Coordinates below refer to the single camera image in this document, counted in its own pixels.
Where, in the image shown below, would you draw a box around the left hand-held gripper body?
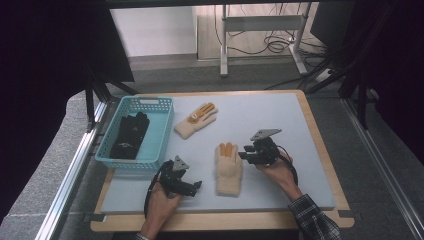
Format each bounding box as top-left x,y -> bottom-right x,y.
159,155 -> 198,198

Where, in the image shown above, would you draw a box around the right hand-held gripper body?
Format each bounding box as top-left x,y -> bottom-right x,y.
248,128 -> 283,166

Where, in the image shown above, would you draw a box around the cream glove with orange fingers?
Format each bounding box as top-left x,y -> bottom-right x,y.
174,102 -> 219,140
214,142 -> 244,198

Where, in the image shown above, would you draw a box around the light blue plastic basket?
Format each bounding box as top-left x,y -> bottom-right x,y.
94,95 -> 175,170

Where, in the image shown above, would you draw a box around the black glove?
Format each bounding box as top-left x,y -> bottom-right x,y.
109,111 -> 151,160

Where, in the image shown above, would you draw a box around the person's right hand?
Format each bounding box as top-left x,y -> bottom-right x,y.
255,150 -> 303,200

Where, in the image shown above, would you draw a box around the person's left hand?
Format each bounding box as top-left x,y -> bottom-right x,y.
145,181 -> 183,232

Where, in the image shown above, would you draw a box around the wooden table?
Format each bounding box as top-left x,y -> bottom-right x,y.
90,89 -> 355,233

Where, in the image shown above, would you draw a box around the light grey table mat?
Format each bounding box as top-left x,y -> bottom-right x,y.
100,92 -> 336,214

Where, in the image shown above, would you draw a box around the white power strip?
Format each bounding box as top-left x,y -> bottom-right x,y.
314,67 -> 333,83

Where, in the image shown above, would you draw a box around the black tripod stand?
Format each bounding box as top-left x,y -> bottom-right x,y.
264,3 -> 396,131
84,64 -> 140,133

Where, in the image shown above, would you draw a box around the black curtain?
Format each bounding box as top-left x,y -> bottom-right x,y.
0,0 -> 135,225
346,0 -> 424,165

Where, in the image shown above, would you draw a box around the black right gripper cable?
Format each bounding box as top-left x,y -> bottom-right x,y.
275,144 -> 299,186

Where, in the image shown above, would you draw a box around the aluminium rail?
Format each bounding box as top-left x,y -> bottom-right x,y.
34,100 -> 113,240
341,97 -> 424,240

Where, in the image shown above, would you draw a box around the black floor cables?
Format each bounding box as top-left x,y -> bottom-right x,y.
213,3 -> 329,58

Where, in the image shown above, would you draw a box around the white metal desk frame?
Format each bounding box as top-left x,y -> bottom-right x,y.
219,3 -> 310,78

